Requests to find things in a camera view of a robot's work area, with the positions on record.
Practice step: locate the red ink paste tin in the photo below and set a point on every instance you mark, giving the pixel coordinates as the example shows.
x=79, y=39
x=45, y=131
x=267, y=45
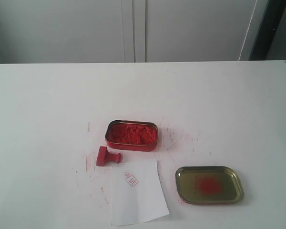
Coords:
x=132, y=135

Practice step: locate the dark vertical post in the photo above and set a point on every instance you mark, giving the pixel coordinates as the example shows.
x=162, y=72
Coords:
x=270, y=42

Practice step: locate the red plastic stamp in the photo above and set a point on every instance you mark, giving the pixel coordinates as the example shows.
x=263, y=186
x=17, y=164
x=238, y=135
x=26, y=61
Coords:
x=104, y=157

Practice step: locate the white cabinet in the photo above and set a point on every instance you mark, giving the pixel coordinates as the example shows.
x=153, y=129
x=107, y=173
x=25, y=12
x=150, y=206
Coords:
x=72, y=31

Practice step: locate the white paper sheet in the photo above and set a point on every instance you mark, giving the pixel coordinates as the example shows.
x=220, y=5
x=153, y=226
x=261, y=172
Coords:
x=137, y=194

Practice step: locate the gold tin lid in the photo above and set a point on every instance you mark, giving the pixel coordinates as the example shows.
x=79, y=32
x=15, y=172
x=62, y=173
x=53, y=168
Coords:
x=208, y=185

